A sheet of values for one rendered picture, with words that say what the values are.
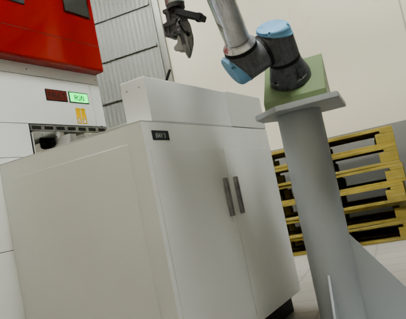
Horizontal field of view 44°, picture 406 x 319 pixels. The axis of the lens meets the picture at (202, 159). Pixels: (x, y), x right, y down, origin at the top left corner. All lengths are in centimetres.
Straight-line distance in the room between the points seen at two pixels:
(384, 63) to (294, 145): 317
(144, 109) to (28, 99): 65
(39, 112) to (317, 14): 348
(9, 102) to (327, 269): 129
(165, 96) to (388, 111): 343
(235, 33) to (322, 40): 335
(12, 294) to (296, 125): 113
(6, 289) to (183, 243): 65
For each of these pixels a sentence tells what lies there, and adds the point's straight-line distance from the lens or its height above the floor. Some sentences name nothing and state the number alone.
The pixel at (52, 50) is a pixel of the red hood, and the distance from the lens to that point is 216.
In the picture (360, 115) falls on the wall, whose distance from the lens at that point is 483.
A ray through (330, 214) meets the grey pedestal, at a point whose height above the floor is 42.
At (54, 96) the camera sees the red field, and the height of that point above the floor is 109.
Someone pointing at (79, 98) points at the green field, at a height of 110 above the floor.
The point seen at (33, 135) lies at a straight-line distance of 200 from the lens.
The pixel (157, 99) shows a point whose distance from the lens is 157.
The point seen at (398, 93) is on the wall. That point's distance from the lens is 484.
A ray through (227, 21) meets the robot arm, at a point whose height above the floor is 109.
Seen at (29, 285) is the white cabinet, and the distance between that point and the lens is 184.
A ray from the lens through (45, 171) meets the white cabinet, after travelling 171.
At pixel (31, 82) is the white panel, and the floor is 114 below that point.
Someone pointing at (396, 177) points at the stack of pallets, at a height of 44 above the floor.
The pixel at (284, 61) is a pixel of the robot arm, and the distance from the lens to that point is 178.
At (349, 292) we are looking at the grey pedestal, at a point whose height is 15.
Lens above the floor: 55
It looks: 5 degrees up
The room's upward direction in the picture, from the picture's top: 12 degrees counter-clockwise
